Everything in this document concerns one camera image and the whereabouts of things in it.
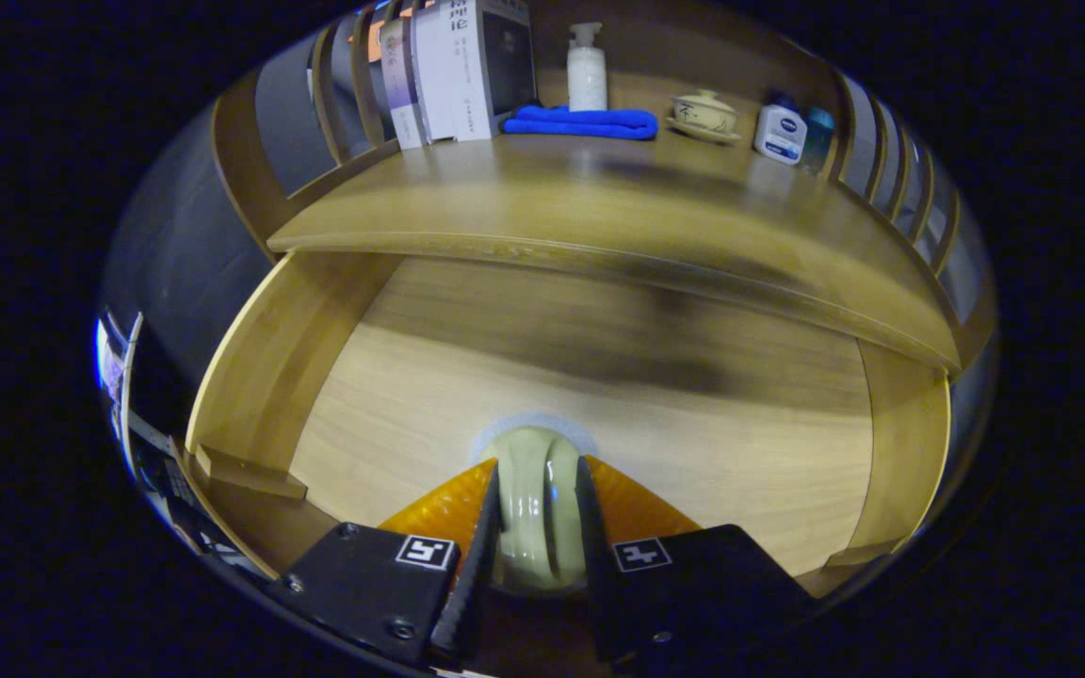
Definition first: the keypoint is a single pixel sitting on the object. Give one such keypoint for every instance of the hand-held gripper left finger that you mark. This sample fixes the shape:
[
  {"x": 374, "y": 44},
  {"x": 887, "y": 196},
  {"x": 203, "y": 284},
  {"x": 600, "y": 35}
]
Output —
[{"x": 481, "y": 565}]

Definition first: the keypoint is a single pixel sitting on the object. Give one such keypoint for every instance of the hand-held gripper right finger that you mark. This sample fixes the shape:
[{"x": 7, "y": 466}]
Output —
[{"x": 599, "y": 584}]

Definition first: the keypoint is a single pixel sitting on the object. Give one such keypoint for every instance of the pale green ceramic ornament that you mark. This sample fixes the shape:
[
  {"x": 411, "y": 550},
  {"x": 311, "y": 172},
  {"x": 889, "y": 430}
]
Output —
[{"x": 533, "y": 508}]

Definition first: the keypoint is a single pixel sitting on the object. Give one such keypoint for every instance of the wooden drawer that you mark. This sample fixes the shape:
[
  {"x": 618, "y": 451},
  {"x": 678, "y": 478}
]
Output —
[{"x": 599, "y": 424}]

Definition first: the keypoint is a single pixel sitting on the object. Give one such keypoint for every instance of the wooden countertop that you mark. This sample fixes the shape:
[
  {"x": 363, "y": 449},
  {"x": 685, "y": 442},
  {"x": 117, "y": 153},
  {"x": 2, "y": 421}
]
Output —
[{"x": 552, "y": 198}]

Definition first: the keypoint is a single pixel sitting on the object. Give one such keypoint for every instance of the wooden cabinet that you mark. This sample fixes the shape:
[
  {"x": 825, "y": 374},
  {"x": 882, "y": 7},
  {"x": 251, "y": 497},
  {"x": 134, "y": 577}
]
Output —
[{"x": 241, "y": 179}]

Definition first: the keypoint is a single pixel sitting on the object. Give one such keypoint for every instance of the folded blue cloth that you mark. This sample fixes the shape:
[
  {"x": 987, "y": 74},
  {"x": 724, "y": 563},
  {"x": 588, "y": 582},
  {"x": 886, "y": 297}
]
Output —
[{"x": 580, "y": 122}]

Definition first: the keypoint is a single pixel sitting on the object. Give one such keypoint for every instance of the thick white and black book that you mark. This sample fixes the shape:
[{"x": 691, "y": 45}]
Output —
[{"x": 477, "y": 85}]

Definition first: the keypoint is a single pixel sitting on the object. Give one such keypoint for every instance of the beige lidded teacup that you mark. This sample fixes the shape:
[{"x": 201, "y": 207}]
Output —
[{"x": 704, "y": 115}]

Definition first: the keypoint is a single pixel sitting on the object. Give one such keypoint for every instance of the thin white book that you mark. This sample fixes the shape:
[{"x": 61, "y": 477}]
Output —
[{"x": 431, "y": 85}]

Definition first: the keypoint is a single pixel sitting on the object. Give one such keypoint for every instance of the white lotion bottle blue cap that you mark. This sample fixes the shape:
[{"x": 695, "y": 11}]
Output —
[{"x": 781, "y": 134}]

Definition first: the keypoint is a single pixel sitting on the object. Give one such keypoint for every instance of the pale purple book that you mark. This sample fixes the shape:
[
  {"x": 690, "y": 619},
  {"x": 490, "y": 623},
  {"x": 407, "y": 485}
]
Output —
[{"x": 401, "y": 85}]

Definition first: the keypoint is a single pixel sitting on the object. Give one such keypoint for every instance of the teal bottle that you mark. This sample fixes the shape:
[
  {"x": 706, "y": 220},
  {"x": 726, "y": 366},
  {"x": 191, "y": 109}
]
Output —
[{"x": 820, "y": 141}]

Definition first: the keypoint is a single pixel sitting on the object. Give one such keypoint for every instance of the white pump bottle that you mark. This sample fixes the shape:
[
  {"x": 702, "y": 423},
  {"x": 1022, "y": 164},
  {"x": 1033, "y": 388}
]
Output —
[{"x": 588, "y": 80}]

